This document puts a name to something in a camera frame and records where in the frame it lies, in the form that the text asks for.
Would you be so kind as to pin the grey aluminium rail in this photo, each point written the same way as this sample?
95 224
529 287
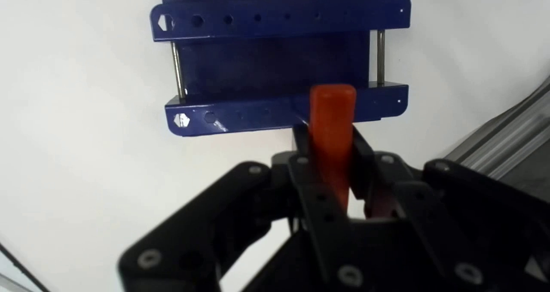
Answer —
511 137

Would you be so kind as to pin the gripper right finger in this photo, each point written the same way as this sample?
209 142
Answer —
451 214

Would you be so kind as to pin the blue metal toolbox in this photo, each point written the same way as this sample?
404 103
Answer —
275 56

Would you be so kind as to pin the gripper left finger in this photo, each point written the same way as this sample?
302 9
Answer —
240 214

